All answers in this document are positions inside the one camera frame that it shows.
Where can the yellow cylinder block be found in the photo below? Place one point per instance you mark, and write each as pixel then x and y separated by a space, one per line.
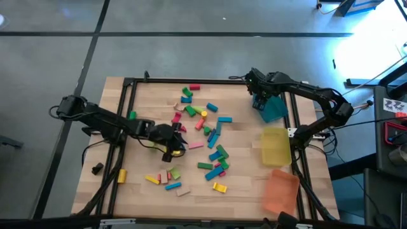
pixel 204 114

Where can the red rectangular block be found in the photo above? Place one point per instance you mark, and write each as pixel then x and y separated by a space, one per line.
pixel 195 86

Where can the orange translucent plastic bin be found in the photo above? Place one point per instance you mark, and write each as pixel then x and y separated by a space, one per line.
pixel 281 192

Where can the small red object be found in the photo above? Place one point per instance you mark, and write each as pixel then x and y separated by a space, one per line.
pixel 401 114

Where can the dark blue rectangular block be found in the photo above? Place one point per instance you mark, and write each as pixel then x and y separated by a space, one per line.
pixel 211 135

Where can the printed paper sheet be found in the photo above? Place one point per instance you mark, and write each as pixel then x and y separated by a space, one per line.
pixel 394 105

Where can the blue cylinder block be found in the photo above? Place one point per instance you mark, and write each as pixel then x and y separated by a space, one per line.
pixel 212 107

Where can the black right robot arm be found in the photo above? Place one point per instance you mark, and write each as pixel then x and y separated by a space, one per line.
pixel 313 91

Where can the yellow rectangular block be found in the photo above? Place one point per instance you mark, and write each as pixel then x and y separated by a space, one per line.
pixel 152 180
pixel 160 147

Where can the yellow arch block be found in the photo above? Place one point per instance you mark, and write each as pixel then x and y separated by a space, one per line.
pixel 219 187

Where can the lime green cylinder block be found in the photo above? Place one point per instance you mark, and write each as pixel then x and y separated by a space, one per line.
pixel 197 109

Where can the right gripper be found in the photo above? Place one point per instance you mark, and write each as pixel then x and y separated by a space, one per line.
pixel 262 82

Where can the black stand bar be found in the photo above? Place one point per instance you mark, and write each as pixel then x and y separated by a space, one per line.
pixel 362 82

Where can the green rectangular block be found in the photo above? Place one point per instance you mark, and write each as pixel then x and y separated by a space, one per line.
pixel 222 151
pixel 190 111
pixel 205 166

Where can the small natural wood block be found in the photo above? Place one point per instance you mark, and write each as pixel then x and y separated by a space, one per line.
pixel 178 107

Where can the dark grey floor object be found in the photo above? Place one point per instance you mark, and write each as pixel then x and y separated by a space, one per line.
pixel 11 142

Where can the teal plastic bin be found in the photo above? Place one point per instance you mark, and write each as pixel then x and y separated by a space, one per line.
pixel 273 109

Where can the black computer mouse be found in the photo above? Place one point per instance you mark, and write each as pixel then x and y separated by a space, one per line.
pixel 384 222

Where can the black side table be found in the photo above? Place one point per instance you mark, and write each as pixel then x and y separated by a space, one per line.
pixel 380 152

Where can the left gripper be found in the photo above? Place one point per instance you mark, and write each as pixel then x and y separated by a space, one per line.
pixel 163 133

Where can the black beam with silver brackets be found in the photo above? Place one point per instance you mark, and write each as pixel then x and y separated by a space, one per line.
pixel 47 222

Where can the long blue block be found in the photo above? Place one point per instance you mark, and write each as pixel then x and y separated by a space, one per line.
pixel 214 173

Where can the green arch block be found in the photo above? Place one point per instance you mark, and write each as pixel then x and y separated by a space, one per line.
pixel 187 92

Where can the blue white equipment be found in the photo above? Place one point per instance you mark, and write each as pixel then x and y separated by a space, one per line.
pixel 345 8

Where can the yellow translucent plastic bin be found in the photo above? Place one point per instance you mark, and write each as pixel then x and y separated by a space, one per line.
pixel 276 148

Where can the white bracket plate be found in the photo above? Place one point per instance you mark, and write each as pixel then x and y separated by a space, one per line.
pixel 291 131

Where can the black office desk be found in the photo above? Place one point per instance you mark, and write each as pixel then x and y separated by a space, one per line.
pixel 381 191

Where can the thick yellow block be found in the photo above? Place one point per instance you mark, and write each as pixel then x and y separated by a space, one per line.
pixel 122 176

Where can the pink red cylinder block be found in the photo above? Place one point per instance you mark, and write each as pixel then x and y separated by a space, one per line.
pixel 199 124

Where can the teal rectangular block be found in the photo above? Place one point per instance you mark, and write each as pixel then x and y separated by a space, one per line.
pixel 218 128

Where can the small green block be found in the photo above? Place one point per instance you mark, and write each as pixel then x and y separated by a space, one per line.
pixel 224 164

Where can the grey metal cup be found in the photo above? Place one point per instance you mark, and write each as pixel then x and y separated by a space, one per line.
pixel 399 156

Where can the red black case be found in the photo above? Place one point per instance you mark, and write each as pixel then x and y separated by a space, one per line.
pixel 394 133

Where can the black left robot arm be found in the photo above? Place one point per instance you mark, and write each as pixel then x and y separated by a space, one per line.
pixel 95 114

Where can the small black object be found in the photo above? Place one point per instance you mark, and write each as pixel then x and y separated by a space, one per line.
pixel 97 169

